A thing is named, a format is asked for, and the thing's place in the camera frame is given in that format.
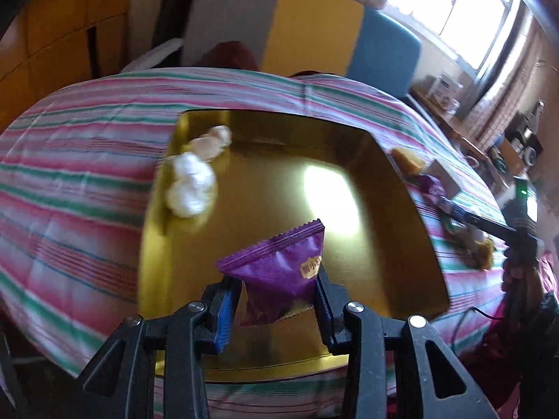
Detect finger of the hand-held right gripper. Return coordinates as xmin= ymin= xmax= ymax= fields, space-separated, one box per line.
xmin=439 ymin=198 xmax=513 ymax=239

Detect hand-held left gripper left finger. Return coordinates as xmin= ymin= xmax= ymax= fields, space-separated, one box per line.
xmin=76 ymin=276 xmax=243 ymax=419

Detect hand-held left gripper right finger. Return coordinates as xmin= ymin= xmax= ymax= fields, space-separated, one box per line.
xmin=314 ymin=266 xmax=499 ymax=419

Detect yellow plush toy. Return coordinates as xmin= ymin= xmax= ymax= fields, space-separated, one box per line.
xmin=472 ymin=236 xmax=496 ymax=271

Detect gold metal tray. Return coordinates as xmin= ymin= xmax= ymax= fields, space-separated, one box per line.
xmin=139 ymin=110 xmax=450 ymax=382

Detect white carton box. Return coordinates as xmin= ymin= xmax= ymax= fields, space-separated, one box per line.
xmin=421 ymin=161 xmax=463 ymax=201

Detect purple snack packet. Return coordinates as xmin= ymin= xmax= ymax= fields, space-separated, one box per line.
xmin=216 ymin=219 xmax=326 ymax=326
xmin=419 ymin=175 xmax=444 ymax=204

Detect person's right forearm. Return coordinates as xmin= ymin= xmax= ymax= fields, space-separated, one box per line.
xmin=517 ymin=288 xmax=559 ymax=419

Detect person's right hand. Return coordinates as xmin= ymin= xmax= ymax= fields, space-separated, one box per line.
xmin=501 ymin=251 xmax=558 ymax=311

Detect cluttered side shelf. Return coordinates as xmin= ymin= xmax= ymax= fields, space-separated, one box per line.
xmin=489 ymin=100 xmax=546 ymax=179

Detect white wrapped bun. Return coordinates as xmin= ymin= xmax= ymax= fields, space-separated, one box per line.
xmin=165 ymin=152 xmax=218 ymax=218

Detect white boxes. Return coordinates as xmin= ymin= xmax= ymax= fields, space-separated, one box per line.
xmin=426 ymin=72 xmax=464 ymax=112

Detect person's red clothing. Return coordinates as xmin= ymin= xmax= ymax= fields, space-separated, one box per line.
xmin=463 ymin=318 xmax=559 ymax=419

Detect beige wrapped pastry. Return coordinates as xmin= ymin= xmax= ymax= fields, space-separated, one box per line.
xmin=187 ymin=126 xmax=232 ymax=162

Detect striped bed sheet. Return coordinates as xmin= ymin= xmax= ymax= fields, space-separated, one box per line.
xmin=0 ymin=67 xmax=520 ymax=419

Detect window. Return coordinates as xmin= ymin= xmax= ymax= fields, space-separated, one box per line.
xmin=386 ymin=0 xmax=522 ymax=71

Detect grey yellow blue headboard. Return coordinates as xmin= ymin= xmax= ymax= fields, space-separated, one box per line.
xmin=181 ymin=0 xmax=422 ymax=99

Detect dark red cloth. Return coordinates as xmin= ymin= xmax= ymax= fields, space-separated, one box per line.
xmin=205 ymin=41 xmax=259 ymax=71

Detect black rolled mat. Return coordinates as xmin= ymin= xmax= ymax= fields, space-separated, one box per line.
xmin=151 ymin=0 xmax=206 ymax=49

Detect wooden wardrobe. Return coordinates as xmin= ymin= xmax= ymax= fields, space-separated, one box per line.
xmin=0 ymin=0 xmax=132 ymax=123

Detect black cable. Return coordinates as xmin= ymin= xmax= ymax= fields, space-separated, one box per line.
xmin=452 ymin=308 xmax=503 ymax=350

